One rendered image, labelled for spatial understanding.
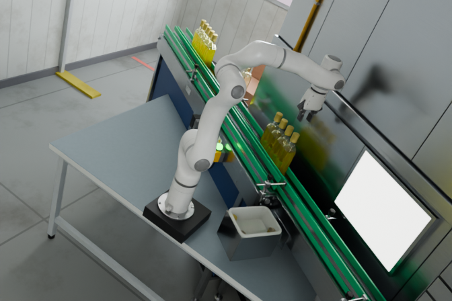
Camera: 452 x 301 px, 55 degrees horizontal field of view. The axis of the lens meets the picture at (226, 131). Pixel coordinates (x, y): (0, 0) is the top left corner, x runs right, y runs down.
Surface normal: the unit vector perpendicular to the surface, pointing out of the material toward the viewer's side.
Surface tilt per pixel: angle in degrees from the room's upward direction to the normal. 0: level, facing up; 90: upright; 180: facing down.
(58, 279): 0
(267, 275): 0
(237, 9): 90
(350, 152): 90
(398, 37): 90
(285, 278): 0
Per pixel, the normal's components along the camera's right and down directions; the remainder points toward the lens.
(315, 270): -0.87, -0.03
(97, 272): 0.31, -0.80
